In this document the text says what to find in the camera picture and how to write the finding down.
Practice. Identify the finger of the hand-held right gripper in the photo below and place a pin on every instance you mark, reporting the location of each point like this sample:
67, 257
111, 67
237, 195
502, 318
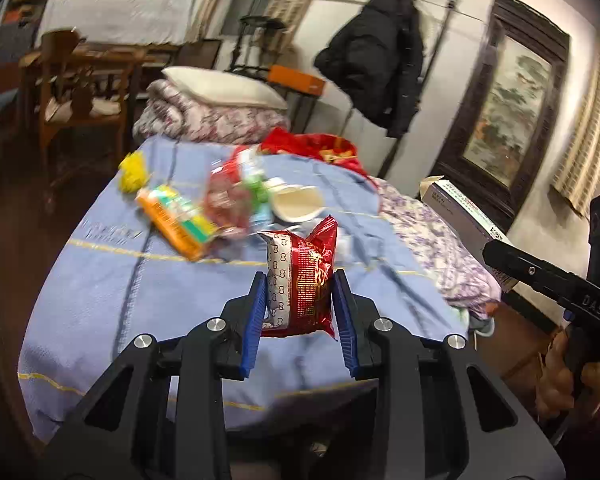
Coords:
520, 265

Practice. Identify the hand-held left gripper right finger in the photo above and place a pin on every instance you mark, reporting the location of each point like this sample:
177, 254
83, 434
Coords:
344, 327

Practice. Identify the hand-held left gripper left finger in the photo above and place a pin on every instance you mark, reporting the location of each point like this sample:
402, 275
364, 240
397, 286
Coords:
254, 322

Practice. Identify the red snack packet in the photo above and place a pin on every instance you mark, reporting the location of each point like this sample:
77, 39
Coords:
300, 280

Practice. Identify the person's right hand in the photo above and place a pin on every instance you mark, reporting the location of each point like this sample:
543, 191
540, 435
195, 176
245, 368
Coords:
555, 380

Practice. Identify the white cardboard box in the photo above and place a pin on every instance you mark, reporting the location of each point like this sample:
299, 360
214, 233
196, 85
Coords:
460, 215

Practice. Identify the purple floral bed sheet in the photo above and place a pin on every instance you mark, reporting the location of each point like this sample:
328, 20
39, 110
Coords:
430, 240

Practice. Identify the white paper bowl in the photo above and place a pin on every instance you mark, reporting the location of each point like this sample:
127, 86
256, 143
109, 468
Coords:
295, 203

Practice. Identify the blue blanket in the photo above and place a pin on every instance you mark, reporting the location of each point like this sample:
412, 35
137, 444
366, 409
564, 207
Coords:
130, 300

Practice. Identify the orange snack packet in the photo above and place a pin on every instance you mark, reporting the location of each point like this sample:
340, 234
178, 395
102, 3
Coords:
175, 220

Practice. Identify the clear plastic bag red print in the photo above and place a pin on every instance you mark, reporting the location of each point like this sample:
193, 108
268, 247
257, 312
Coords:
225, 195

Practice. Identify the dark framed painting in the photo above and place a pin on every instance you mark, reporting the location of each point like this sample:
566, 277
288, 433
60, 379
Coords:
510, 110

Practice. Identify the red gift bag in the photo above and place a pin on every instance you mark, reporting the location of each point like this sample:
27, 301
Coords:
330, 147

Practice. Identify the yellow fluffy ball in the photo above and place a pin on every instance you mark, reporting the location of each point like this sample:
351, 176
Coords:
134, 172

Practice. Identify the folded floral quilt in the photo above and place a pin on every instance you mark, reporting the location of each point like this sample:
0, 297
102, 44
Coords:
215, 122

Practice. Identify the white pillow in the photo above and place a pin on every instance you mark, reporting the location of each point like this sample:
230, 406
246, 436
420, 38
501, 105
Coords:
220, 87

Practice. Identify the orange box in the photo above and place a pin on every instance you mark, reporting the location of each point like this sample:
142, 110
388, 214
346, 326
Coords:
297, 80

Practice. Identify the black padded jacket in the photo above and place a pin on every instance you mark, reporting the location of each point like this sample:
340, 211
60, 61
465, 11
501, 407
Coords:
375, 60

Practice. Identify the metal clothes rack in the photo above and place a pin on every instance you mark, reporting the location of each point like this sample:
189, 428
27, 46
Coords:
450, 10

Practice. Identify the wooden table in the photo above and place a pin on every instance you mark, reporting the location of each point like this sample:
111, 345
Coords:
155, 52

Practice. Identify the black round metal stand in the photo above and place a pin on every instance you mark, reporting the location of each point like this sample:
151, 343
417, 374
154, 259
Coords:
260, 22

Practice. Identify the wooden chair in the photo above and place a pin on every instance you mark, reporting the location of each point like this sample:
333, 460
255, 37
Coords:
55, 60

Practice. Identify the white dust sheet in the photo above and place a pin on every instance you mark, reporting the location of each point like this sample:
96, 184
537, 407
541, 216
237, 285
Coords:
125, 0

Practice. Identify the shelf of folded cloths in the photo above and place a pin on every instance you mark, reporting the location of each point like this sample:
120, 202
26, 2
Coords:
25, 20

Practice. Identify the striped beige wall cloth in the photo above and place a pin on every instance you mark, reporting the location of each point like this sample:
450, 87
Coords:
590, 130

